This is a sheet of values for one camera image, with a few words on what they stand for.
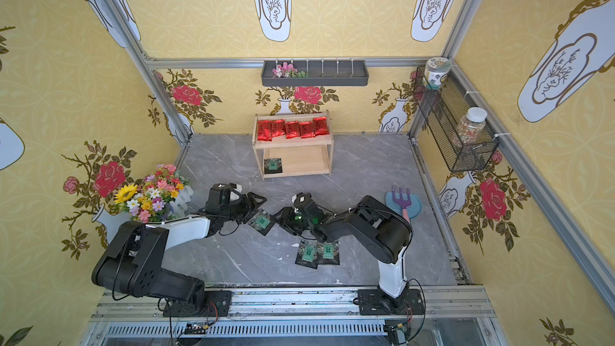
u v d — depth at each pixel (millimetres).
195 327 731
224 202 740
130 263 443
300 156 1135
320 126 927
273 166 1064
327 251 836
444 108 964
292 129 924
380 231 499
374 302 742
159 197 807
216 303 732
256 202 831
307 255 836
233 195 764
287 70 878
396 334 703
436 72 844
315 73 918
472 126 650
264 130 914
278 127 923
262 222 918
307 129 923
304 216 744
